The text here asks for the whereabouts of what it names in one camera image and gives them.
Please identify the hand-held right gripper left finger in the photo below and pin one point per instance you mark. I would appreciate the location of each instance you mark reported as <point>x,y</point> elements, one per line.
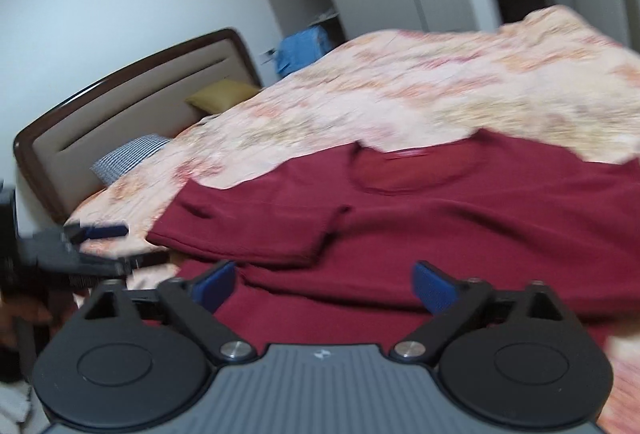
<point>215,286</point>

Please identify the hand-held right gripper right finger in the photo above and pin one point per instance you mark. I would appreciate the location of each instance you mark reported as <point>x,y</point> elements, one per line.
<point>434,286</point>

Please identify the dark red t-shirt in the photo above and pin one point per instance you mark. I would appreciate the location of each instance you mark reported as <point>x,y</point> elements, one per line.
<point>400,224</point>

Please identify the floral peach blanket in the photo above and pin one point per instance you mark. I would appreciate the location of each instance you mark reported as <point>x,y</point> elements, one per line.
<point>400,84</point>

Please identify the blue checked pillow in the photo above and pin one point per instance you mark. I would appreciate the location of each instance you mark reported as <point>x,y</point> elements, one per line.
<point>131,156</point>

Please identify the yellow pillow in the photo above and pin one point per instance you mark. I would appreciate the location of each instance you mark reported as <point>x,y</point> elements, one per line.
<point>222,96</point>

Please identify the brown padded bed headboard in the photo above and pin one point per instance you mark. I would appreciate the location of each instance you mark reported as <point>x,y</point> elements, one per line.
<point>130,84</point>

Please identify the blue cloth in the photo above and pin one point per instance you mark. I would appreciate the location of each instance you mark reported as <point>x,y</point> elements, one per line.
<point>302,49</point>

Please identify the white wall socket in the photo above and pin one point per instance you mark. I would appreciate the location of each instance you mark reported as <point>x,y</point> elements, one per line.
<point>268,54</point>

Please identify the person's left hand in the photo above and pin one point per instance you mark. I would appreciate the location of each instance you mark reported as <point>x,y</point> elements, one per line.
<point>22,314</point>

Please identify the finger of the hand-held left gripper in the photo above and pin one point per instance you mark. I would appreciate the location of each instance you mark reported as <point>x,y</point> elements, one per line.
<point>102,266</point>
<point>102,232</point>

